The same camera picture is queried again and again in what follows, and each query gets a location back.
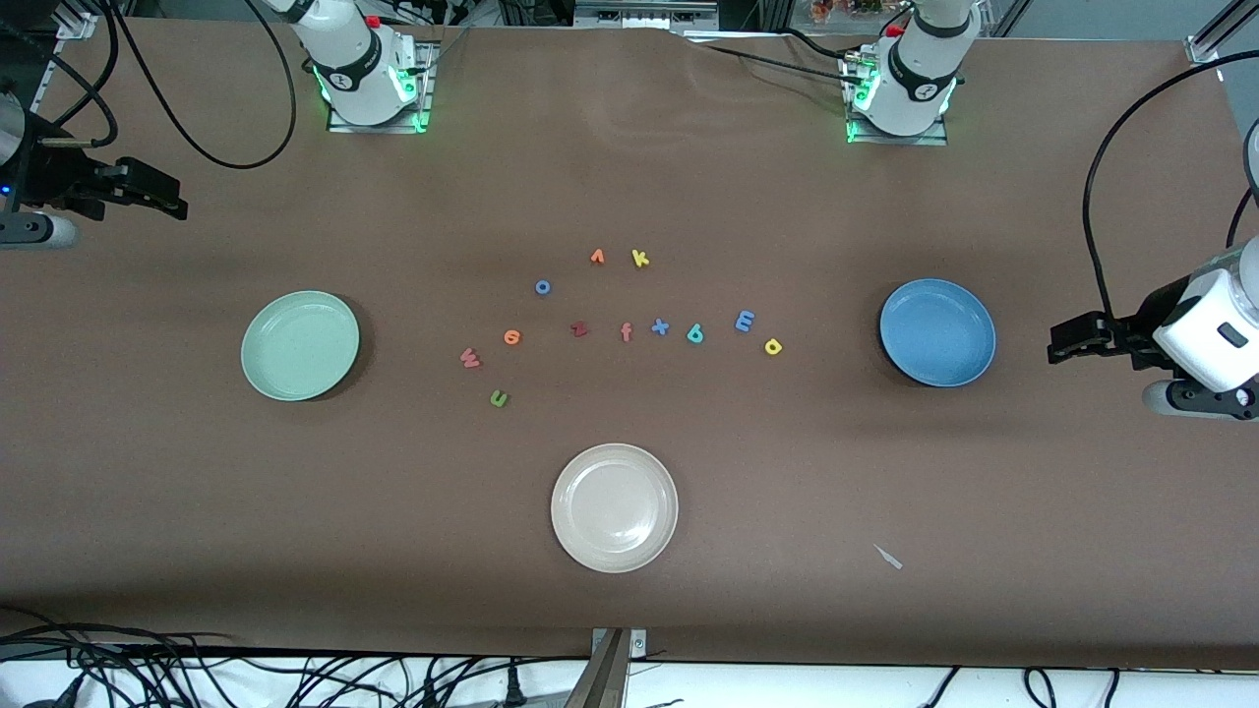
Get blue plate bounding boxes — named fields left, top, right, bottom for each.
left=878, top=278, right=997, bottom=388

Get green plate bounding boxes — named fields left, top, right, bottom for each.
left=240, top=290, right=361, bottom=402

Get beige plate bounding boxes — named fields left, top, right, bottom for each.
left=550, top=443, right=680, bottom=574

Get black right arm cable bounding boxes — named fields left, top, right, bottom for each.
left=0, top=0, right=298, bottom=170

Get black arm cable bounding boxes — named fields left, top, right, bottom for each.
left=1082, top=49, right=1259, bottom=325
left=0, top=0, right=298, bottom=170

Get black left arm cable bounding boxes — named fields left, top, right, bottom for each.
left=1082, top=49, right=1259, bottom=325

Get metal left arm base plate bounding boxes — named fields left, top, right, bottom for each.
left=846, top=54, right=950, bottom=147

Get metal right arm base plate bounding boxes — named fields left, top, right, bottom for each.
left=328, top=39, right=439, bottom=135

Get black base cable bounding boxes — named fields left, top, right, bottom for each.
left=684, top=28, right=867, bottom=91

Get tangled black floor cables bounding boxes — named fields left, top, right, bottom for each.
left=0, top=608, right=591, bottom=708

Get grey metal frame unit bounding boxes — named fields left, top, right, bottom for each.
left=573, top=0, right=719, bottom=29

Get metal table edge bracket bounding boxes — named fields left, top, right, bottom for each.
left=566, top=627, right=647, bottom=708

